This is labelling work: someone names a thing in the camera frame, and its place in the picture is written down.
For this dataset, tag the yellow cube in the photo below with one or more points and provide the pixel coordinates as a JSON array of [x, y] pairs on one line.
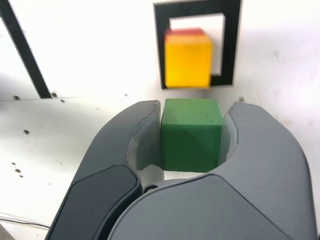
[[187, 62]]

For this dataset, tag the red cube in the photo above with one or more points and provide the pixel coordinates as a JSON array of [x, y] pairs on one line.
[[185, 31]]

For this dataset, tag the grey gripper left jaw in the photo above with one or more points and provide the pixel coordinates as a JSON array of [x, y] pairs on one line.
[[100, 187]]

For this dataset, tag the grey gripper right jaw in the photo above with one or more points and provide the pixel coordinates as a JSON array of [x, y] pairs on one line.
[[250, 187]]

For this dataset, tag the black tape square outline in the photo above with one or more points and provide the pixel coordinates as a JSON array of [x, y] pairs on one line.
[[231, 50]]

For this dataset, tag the green cube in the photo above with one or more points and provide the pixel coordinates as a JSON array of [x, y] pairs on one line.
[[190, 142]]

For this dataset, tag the black tape strip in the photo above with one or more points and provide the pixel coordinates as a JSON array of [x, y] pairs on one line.
[[25, 50]]

